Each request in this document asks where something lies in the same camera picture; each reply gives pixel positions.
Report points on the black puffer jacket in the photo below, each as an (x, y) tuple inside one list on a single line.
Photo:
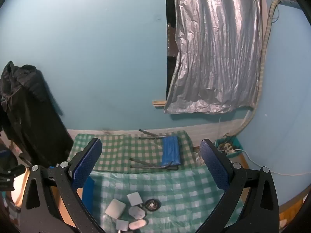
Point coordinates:
[(29, 106)]

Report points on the black round fan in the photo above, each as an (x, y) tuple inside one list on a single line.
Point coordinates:
[(152, 204)]

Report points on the teal white checked plastic cloth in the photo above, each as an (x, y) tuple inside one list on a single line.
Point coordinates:
[(182, 194)]

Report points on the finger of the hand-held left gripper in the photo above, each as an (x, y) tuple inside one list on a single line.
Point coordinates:
[(9, 174)]

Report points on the small white square charger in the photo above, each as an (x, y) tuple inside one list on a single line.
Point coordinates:
[(122, 225)]

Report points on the folding stool with blue seat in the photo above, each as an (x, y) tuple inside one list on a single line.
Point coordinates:
[(171, 150)]

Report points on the checked fabric trim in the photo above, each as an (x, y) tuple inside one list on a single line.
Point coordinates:
[(264, 53)]

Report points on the large white square charger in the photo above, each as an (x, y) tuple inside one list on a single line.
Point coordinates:
[(134, 198)]

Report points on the silver foil curtain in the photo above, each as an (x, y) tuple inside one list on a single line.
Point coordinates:
[(218, 53)]

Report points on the blue plastic basket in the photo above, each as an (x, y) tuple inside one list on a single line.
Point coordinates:
[(237, 143)]

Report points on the green beige checked cloth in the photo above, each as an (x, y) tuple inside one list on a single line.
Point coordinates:
[(116, 150)]

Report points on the wooden strip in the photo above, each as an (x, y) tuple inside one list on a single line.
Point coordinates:
[(159, 103)]

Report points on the white power strip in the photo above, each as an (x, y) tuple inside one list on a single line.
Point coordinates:
[(226, 148)]

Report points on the white round wooden board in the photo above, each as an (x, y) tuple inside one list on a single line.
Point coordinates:
[(18, 194)]

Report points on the white hexagonal device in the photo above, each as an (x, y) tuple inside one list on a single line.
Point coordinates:
[(136, 212)]

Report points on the white rounded rectangular case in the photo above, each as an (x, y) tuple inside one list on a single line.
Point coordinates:
[(116, 208)]

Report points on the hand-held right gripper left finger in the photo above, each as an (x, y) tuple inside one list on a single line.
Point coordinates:
[(87, 165)]

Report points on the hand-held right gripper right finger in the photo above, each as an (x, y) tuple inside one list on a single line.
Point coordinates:
[(213, 167)]

